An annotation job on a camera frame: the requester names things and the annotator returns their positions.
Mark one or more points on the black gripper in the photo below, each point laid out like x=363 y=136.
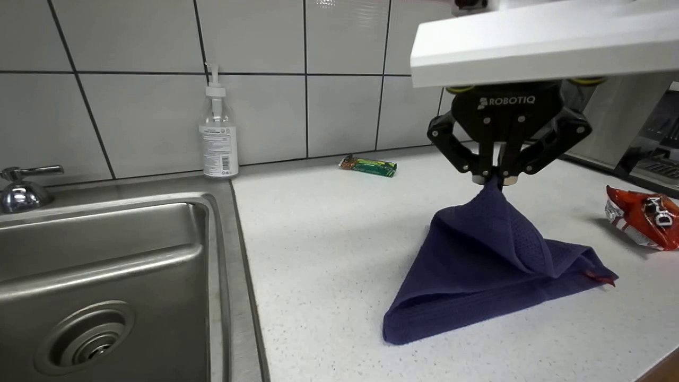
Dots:
x=524 y=115

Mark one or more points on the dark blue cloth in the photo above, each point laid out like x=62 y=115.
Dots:
x=485 y=260

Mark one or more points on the silver espresso machine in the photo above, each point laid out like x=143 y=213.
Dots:
x=634 y=129

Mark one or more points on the green snack wrapper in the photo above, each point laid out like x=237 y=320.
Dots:
x=368 y=166

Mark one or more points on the red chip bag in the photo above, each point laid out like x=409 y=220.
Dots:
x=647 y=220

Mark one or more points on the clear soap dispenser bottle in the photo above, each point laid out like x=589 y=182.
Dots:
x=220 y=138

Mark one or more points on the stainless steel sink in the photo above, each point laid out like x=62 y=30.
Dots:
x=129 y=283

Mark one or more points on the chrome sink faucet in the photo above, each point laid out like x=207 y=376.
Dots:
x=20 y=194

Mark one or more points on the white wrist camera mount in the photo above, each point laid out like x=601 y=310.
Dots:
x=546 y=40

